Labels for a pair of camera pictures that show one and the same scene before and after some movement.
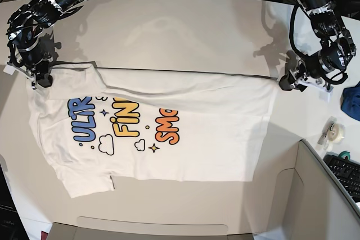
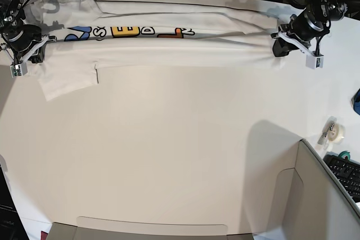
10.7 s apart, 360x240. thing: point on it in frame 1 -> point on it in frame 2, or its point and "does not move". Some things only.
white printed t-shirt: x=93 y=124 -> x=87 y=30
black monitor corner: x=12 y=224 does not move
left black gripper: x=37 y=60 -> x=22 y=37
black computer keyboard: x=348 y=173 does not move
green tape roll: x=345 y=153 does not move
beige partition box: x=313 y=200 does not move
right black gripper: x=309 y=66 -> x=303 y=26
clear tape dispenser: x=333 y=131 does not move
